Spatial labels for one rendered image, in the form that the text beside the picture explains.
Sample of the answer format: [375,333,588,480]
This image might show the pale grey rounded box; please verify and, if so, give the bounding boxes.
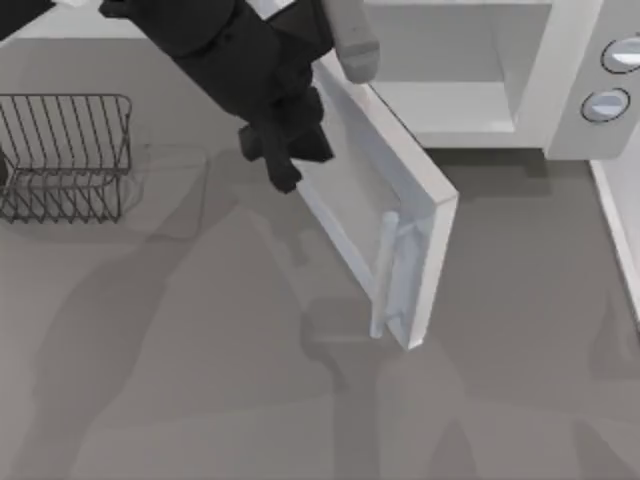
[319,0,382,84]

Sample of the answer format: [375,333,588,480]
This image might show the pale microwave oven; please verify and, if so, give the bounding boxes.
[359,0,640,162]

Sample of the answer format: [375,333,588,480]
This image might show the grey wire dish rack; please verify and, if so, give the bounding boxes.
[0,93,134,225]

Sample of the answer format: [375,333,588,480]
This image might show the grey microwave knob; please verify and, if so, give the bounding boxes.
[580,87,632,124]
[599,33,640,75]

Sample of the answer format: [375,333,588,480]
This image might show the white microwave door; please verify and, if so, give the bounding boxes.
[294,47,459,352]

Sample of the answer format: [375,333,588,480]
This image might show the white door handle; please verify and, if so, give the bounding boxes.
[368,210,402,341]

